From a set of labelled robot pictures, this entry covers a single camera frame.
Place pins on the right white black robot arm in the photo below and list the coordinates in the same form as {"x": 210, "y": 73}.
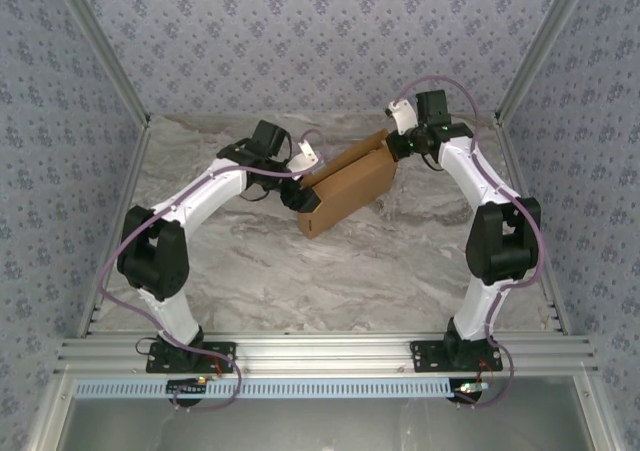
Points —
{"x": 500, "y": 246}

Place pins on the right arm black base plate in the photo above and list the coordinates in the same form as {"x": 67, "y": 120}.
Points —
{"x": 425, "y": 356}

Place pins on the grey metal sheet panel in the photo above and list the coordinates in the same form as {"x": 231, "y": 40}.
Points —
{"x": 325, "y": 426}

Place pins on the brown cardboard box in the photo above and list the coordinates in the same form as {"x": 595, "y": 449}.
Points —
{"x": 350, "y": 186}

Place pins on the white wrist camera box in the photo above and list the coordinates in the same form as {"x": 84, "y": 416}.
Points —
{"x": 404, "y": 116}
{"x": 305, "y": 156}

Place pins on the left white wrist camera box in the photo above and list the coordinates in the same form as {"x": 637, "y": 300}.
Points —
{"x": 305, "y": 156}

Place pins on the wide aluminium frame rail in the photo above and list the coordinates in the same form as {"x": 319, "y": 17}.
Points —
{"x": 325, "y": 356}

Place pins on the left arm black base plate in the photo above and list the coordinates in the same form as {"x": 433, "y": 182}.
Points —
{"x": 225, "y": 356}

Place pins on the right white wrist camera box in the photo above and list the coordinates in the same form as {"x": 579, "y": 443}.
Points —
{"x": 404, "y": 116}

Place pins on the black mount with circuit board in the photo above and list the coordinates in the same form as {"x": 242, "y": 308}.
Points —
{"x": 467, "y": 393}
{"x": 187, "y": 390}

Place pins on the slanted aluminium frame post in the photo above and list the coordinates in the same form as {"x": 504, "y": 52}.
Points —
{"x": 542, "y": 46}
{"x": 106, "y": 46}

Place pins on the aluminium lower frame bar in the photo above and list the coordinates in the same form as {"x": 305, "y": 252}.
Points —
{"x": 595, "y": 416}
{"x": 47, "y": 416}

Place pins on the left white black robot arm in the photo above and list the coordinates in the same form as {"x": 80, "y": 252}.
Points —
{"x": 200, "y": 196}

